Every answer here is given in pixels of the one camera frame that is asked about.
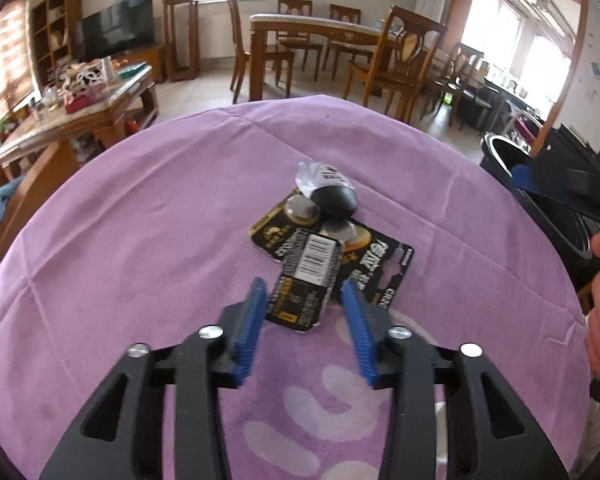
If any wooden dining table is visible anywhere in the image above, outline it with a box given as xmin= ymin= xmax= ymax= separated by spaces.
xmin=249 ymin=13 xmax=396 ymax=102

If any wooden bookshelf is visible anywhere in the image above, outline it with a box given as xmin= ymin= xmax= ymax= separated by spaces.
xmin=31 ymin=0 xmax=82 ymax=88

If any purple tablecloth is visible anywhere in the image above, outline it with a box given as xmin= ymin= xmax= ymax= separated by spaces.
xmin=0 ymin=96 xmax=590 ymax=479

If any black round trash bin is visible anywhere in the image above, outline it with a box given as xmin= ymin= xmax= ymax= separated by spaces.
xmin=480 ymin=133 xmax=600 ymax=290

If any black battery blister card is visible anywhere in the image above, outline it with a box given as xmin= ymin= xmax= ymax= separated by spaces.
xmin=266 ymin=229 xmax=343 ymax=333

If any wooden dining chair front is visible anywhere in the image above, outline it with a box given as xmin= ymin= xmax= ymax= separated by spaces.
xmin=342 ymin=4 xmax=448 ymax=124

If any coin battery card pair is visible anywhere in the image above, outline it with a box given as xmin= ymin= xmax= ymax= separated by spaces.
xmin=249 ymin=190 xmax=414 ymax=309

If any wooden sofa armrest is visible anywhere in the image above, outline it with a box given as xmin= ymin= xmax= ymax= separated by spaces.
xmin=0 ymin=140 xmax=79 ymax=263

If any tall wooden stand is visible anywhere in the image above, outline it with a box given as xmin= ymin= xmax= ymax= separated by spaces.
xmin=162 ymin=0 xmax=200 ymax=81

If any black flat television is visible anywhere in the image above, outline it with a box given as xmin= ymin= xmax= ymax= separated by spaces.
xmin=76 ymin=0 xmax=156 ymax=62

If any wooden coffee table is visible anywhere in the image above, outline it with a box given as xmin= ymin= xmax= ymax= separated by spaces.
xmin=0 ymin=56 xmax=160 ymax=181

